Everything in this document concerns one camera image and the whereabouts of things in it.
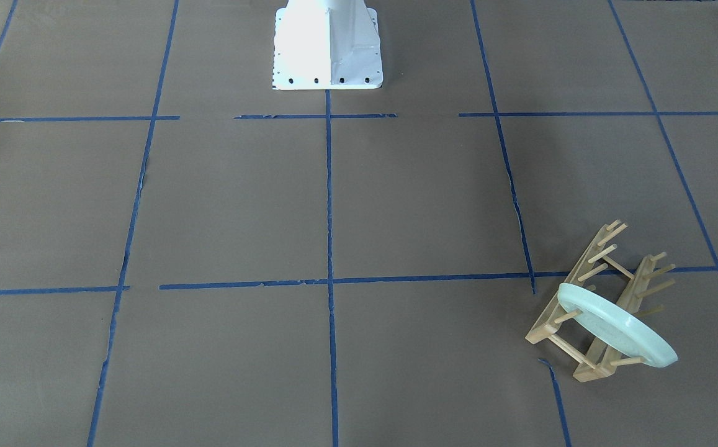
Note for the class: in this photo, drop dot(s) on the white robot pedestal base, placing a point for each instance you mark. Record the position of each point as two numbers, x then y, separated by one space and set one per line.
320 45

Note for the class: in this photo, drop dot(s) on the light green round plate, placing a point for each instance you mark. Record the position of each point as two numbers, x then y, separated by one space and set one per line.
616 326

